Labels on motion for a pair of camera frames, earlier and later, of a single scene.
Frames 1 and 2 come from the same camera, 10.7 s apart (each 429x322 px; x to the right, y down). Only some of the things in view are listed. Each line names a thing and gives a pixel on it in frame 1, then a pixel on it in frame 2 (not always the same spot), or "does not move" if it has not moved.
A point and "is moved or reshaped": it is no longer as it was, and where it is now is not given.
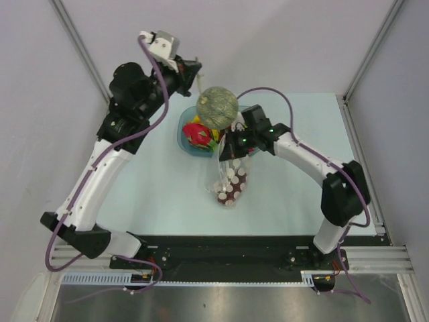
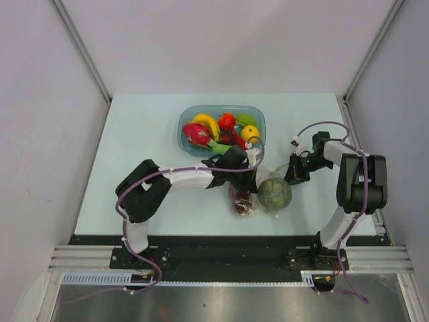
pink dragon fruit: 198,134 does not move
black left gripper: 185,76 → 249,184
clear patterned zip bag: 228,182 is moved or reshaped
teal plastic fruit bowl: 186,115 does not move
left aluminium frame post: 66,19 does not move
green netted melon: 217,107 → 275,193
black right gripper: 231,149 → 295,175
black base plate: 236,254 does not move
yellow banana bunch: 214,133 does not move
